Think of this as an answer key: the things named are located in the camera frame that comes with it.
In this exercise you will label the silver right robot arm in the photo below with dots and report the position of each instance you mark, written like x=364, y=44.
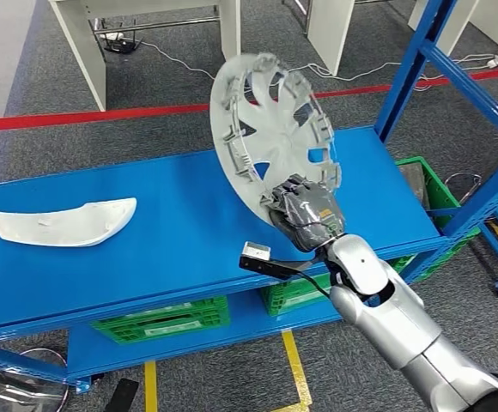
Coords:
x=403, y=324

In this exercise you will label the grey flat part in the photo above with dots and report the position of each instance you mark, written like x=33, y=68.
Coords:
x=414, y=185

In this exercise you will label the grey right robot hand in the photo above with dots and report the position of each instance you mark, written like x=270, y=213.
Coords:
x=313, y=219

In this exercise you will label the black router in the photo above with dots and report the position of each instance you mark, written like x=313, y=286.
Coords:
x=122, y=45

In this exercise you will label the white desk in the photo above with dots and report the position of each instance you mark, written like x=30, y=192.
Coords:
x=82, y=51
x=330, y=31
x=489, y=17

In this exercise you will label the white curved plastic part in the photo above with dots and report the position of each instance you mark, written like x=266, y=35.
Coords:
x=64, y=227

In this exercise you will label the red barrier belt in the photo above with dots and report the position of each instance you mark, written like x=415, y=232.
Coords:
x=103, y=116

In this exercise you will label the chrome stanchion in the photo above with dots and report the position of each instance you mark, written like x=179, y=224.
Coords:
x=26, y=389
x=464, y=177

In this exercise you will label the grey plastic wheel hubcap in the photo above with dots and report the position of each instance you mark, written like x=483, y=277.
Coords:
x=274, y=136

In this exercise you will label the robot left foot plate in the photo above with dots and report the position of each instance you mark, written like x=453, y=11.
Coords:
x=122, y=395

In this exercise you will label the green plastic crate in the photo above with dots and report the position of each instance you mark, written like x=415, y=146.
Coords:
x=167, y=331
x=440, y=196
x=167, y=310
x=292, y=301
x=274, y=287

